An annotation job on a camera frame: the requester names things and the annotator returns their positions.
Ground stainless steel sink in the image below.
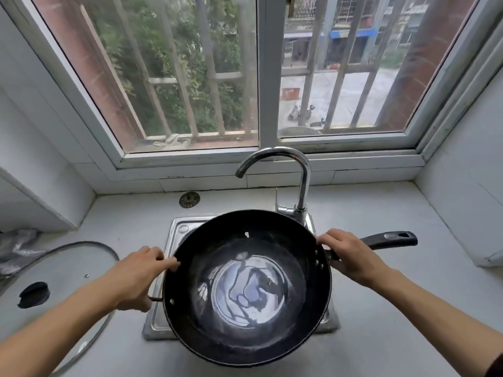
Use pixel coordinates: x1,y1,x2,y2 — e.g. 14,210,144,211
142,214,341,341

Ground grey metal basin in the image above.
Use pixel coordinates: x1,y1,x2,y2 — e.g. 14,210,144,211
278,126,321,139

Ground chrome curved faucet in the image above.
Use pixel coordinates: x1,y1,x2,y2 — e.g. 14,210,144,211
235,147,312,226

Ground black wok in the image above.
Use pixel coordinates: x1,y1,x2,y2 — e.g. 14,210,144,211
149,209,419,368

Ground person's black shirt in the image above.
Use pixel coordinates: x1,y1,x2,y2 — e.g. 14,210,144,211
485,353,503,377

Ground crumpled clear plastic bag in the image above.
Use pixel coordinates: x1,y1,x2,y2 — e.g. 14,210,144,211
0,229,42,275

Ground white framed window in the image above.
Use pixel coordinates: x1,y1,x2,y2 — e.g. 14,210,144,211
0,0,503,181

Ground black sink stopper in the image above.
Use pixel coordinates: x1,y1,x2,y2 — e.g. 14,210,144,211
179,191,201,209

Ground person's left hand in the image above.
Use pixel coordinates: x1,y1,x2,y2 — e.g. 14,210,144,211
104,246,181,313

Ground person's left forearm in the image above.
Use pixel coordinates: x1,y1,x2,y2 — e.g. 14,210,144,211
0,278,118,377

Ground round glass lid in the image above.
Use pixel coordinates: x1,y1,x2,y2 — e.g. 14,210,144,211
0,241,120,375

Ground white rag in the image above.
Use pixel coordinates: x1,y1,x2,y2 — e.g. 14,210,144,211
152,133,192,149

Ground parked scooter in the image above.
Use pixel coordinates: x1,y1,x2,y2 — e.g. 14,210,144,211
287,104,316,122

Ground person's right forearm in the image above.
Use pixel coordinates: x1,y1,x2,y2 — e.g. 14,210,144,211
373,270,503,377

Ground person's right hand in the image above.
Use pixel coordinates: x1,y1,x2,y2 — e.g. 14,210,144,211
316,228,393,289

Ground metal window security bars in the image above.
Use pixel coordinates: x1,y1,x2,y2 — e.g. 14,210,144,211
78,0,406,138

